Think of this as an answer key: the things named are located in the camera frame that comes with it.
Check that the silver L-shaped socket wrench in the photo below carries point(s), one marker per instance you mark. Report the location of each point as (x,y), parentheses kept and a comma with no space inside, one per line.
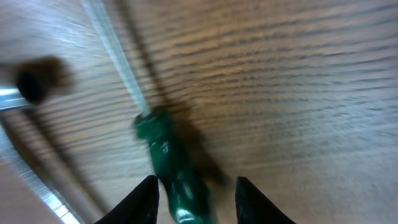
(28,146)

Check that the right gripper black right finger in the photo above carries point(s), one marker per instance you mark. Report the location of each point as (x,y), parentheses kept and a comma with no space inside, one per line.
(252,206)

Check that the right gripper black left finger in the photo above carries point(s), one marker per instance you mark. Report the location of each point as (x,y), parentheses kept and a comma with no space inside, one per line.
(138,207)

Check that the green handled screwdriver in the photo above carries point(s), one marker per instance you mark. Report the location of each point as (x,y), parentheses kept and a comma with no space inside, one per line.
(187,195)

